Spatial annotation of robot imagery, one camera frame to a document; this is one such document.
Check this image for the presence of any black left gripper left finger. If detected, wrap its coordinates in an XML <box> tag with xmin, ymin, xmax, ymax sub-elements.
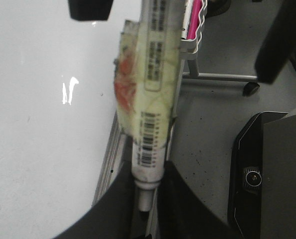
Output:
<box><xmin>55</xmin><ymin>161</ymin><xmax>136</xmax><ymax>239</ymax></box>

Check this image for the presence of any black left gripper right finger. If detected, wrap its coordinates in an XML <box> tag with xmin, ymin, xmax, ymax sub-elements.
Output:
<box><xmin>157</xmin><ymin>161</ymin><xmax>241</xmax><ymax>239</ymax></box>

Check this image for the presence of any white black whiteboard marker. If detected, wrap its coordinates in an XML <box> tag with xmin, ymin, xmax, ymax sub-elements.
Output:
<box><xmin>114</xmin><ymin>0</ymin><xmax>185</xmax><ymax>212</ymax></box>

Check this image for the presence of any grey cart leg with caster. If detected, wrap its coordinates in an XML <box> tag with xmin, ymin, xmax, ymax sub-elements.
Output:
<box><xmin>182</xmin><ymin>72</ymin><xmax>260</xmax><ymax>97</ymax></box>

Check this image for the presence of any black block at top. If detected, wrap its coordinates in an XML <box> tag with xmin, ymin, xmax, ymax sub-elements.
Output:
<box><xmin>68</xmin><ymin>0</ymin><xmax>113</xmax><ymax>21</ymax></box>

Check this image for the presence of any pink item in basket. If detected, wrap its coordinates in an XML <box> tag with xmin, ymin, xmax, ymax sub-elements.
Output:
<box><xmin>186</xmin><ymin>0</ymin><xmax>203</xmax><ymax>40</ymax></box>

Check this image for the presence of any white whiteboard with metal frame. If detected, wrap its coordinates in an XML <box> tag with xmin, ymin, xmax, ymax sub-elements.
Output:
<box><xmin>0</xmin><ymin>0</ymin><xmax>141</xmax><ymax>239</ymax></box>

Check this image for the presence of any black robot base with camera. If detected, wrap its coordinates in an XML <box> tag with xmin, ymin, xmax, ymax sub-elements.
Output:
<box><xmin>228</xmin><ymin>108</ymin><xmax>296</xmax><ymax>239</ymax></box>

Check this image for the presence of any white wire basket rack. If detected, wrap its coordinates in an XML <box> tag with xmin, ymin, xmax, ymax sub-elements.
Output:
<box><xmin>180</xmin><ymin>0</ymin><xmax>208</xmax><ymax>79</ymax></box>

